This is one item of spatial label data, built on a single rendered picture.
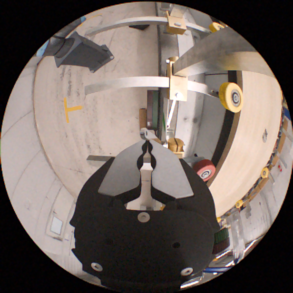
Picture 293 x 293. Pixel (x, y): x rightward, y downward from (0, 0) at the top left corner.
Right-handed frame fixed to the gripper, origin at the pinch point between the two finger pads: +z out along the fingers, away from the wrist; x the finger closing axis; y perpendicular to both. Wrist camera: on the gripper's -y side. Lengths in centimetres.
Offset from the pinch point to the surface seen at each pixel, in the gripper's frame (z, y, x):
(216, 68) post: 0.8, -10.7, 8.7
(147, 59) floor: 99, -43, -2
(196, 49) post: 1.6, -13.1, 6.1
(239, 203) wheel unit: 5, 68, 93
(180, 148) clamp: 12.4, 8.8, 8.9
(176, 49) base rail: 29.0, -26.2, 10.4
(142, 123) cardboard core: 91, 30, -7
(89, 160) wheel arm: 13.2, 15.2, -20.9
